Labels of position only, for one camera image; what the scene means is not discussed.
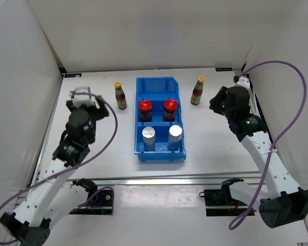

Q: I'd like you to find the tall sauce bottle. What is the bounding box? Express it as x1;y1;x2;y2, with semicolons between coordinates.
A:
190;76;205;105
114;81;127;110

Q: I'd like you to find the red-lid sauce jar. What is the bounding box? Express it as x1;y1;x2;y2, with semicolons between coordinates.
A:
163;98;178;121
138;99;152;122

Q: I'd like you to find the silver can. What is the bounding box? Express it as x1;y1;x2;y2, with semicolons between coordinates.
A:
142;127;156;151
168;125;183;150

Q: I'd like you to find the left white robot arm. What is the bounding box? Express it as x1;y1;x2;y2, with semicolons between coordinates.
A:
0;91;114;245

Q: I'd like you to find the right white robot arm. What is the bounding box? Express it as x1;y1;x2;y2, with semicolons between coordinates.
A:
210;86;308;228

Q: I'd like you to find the left black corner label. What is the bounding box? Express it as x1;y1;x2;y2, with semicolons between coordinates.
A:
64;73;82;78

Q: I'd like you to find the black corner label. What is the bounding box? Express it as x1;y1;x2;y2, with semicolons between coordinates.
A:
64;73;82;78
215;67;233;72

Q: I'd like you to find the right black corner label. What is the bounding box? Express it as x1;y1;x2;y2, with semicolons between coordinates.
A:
215;67;233;72

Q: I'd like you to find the blue three-compartment plastic bin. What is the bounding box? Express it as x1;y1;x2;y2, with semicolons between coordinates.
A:
134;77;186;162

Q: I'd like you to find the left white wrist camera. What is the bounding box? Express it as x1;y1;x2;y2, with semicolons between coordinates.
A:
69;86;95;109

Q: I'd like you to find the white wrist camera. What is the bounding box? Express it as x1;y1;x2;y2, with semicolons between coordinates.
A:
233;75;250;90
69;86;95;109

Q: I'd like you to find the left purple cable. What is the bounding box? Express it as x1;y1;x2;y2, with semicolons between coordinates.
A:
0;93;118;244

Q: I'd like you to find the purple cable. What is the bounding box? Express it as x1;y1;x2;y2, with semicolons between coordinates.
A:
228;60;307;231
0;93;118;244

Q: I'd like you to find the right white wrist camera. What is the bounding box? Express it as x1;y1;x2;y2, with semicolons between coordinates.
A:
233;75;250;90

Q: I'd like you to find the right aluminium rail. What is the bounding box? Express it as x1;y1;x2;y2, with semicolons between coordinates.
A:
233;69;282;165

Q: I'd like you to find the aluminium rail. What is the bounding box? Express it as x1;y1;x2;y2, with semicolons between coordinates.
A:
233;69;282;165
15;172;275;199

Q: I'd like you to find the front aluminium rail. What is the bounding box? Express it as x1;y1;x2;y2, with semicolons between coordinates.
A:
15;172;275;199

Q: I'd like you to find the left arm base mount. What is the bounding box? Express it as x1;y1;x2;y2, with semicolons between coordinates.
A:
69;187;114;215

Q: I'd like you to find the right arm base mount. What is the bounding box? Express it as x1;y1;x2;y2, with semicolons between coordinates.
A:
198;189;247;217

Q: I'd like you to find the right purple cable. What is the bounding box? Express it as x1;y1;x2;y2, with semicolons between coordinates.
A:
228;60;307;231

